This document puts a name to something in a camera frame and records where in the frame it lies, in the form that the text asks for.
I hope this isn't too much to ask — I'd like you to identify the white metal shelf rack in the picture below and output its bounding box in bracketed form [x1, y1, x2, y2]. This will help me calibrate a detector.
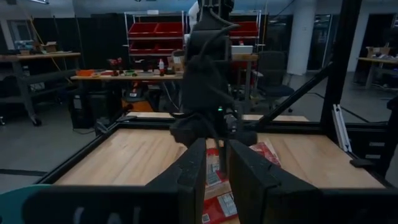
[123, 10, 188, 58]

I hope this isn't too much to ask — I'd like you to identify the orange tray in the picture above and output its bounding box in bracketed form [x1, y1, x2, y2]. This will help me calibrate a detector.
[75, 68, 96, 78]

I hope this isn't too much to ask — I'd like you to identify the white box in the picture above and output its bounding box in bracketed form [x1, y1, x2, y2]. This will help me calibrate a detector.
[231, 45, 254, 55]

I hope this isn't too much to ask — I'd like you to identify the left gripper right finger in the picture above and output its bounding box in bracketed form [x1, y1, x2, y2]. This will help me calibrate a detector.
[228, 139, 323, 224]

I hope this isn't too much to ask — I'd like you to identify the black office chair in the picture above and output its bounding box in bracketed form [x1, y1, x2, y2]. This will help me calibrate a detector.
[254, 50, 296, 114]

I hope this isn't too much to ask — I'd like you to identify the black table clamp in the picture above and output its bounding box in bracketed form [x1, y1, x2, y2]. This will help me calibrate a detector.
[349, 157, 376, 169]

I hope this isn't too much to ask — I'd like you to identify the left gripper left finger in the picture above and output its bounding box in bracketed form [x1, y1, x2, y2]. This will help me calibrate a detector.
[144, 138, 208, 224]

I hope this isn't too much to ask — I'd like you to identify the wooden work table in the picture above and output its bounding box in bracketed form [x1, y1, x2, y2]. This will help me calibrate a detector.
[70, 69, 185, 113]

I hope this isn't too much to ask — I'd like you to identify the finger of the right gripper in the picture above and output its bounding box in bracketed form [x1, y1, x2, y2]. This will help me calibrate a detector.
[217, 138, 228, 175]

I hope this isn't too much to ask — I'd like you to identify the cardboard box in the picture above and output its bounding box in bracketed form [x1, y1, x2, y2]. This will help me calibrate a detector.
[40, 41, 58, 54]

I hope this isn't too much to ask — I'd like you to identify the white aluminium bracket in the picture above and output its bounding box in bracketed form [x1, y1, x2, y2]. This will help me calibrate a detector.
[331, 103, 353, 154]

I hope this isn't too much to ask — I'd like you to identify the teal plastic basket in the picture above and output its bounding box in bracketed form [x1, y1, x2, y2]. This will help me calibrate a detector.
[0, 184, 52, 224]

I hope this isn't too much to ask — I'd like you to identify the wooden bench with grey frame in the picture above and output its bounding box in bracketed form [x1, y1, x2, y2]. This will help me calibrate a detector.
[0, 52, 82, 127]

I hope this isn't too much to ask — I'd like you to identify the red popcorn bag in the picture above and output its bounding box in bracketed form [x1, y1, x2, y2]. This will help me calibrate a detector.
[201, 192, 241, 224]
[248, 141, 282, 168]
[205, 147, 233, 200]

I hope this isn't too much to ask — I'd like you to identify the white round pillar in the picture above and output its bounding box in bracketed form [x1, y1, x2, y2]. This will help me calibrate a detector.
[286, 0, 317, 77]

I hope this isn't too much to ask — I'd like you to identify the orange shop vacuum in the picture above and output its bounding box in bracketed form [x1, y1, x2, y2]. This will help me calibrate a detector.
[121, 81, 155, 113]

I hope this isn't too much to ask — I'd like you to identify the red plastic storage bin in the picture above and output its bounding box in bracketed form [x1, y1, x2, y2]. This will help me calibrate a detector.
[127, 22, 157, 39]
[154, 21, 185, 39]
[229, 21, 259, 38]

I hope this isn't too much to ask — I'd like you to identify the small wooden table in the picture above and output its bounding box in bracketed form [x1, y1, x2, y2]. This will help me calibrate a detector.
[231, 54, 260, 104]

